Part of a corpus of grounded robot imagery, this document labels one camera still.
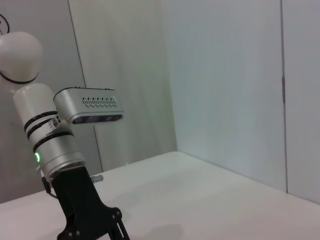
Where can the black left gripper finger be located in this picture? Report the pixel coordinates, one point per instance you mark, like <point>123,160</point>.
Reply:
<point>121,232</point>

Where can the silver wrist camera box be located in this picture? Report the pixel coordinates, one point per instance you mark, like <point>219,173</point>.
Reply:
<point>87,105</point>

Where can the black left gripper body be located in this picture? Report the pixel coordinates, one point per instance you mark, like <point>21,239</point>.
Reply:
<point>75,200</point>

